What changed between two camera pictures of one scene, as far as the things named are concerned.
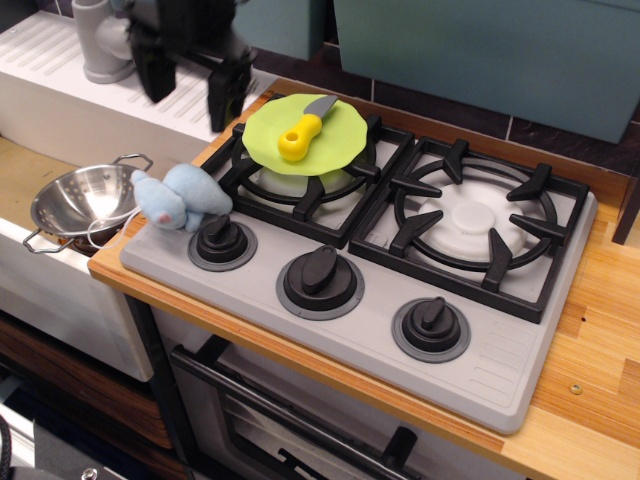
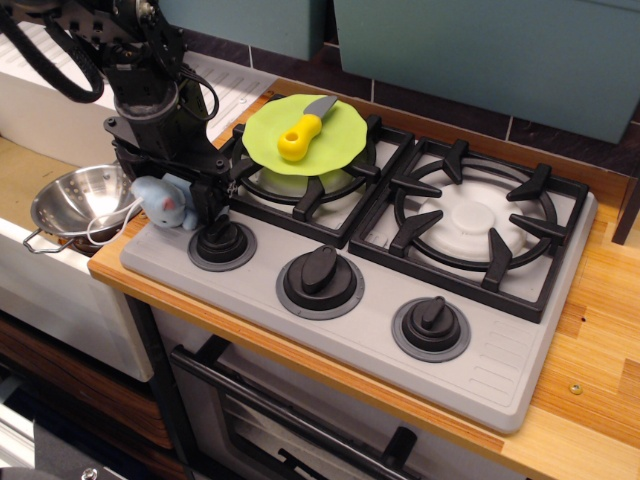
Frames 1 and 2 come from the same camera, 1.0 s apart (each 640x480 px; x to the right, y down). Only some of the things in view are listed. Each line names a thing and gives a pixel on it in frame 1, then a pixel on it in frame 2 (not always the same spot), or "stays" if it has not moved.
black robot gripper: (205, 30) to (166, 137)
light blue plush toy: (183, 196) stays
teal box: (571, 66) stays
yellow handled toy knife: (293, 145) stays
